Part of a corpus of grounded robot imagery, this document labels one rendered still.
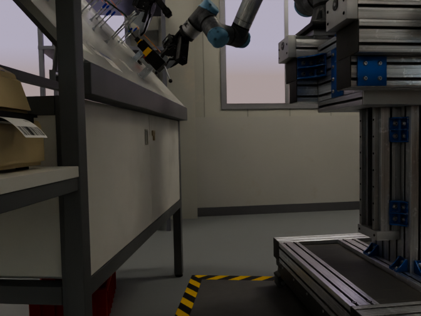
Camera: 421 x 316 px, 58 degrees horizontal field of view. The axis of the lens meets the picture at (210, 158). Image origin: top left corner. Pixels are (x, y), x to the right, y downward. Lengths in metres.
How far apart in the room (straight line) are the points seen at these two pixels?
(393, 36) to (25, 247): 1.08
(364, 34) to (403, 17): 0.12
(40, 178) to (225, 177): 2.94
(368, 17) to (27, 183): 0.96
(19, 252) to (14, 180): 0.38
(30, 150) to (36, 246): 0.29
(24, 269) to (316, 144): 3.11
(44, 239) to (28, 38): 2.93
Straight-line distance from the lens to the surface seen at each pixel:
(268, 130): 3.56
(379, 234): 1.51
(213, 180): 3.47
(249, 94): 3.53
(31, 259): 0.92
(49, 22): 0.88
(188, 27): 1.61
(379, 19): 1.22
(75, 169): 0.72
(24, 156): 0.66
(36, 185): 0.61
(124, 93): 1.01
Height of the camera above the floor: 0.70
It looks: 3 degrees down
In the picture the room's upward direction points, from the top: 1 degrees counter-clockwise
